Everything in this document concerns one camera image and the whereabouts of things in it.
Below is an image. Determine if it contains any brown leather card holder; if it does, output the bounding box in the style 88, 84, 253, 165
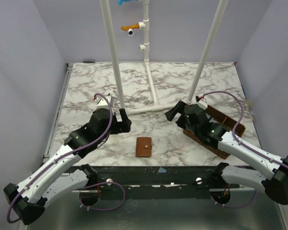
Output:
136, 137, 152, 158

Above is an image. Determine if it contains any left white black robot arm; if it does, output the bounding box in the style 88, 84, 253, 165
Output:
3, 107, 132, 225

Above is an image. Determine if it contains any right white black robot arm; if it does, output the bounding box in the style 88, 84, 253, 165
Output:
165, 101, 288, 205

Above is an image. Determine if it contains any brown woven divided tray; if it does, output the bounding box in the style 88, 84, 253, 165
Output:
183, 105, 246, 160

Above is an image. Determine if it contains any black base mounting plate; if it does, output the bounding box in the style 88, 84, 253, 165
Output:
69, 165, 257, 201

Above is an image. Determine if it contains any orange pipe hook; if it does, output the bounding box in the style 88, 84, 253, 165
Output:
121, 22, 146, 31

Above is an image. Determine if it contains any blue pipe hook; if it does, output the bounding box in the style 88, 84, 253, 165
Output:
118, 0, 139, 5

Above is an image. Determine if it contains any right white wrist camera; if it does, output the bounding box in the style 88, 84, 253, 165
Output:
195, 95, 208, 110

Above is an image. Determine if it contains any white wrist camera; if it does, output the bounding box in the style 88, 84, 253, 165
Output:
195, 95, 208, 110
97, 96, 114, 109

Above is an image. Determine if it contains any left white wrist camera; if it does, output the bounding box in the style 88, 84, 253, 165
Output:
97, 96, 114, 109

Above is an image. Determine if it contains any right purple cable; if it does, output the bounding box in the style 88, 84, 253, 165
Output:
201, 91, 288, 208

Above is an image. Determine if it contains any purple cable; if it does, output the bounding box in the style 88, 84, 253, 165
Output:
6, 92, 126, 223
201, 91, 288, 208

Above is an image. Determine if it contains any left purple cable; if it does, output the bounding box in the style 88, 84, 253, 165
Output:
6, 92, 126, 223

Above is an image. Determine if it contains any aluminium rail frame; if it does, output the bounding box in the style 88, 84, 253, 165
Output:
43, 63, 73, 162

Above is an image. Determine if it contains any white PVC pipe frame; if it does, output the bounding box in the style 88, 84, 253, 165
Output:
100, 0, 228, 115

